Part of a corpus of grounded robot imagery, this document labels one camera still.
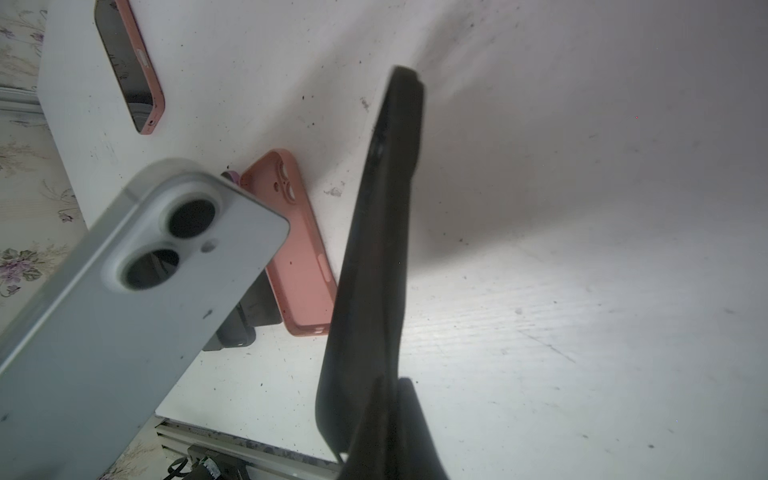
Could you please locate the black phone case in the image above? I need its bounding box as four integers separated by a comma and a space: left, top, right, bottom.
315, 66, 425, 457
203, 304, 256, 352

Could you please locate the black phone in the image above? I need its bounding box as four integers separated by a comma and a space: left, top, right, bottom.
1, 159, 290, 479

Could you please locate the pink phone case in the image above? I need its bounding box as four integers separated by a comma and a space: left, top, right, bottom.
240, 149, 337, 336

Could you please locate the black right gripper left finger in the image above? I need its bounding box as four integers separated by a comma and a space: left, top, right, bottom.
338, 377, 390, 479

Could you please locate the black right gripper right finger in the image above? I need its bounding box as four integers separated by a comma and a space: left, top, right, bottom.
395, 378, 448, 480

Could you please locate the aluminium rail front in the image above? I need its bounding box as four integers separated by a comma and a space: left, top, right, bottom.
155, 420, 341, 479

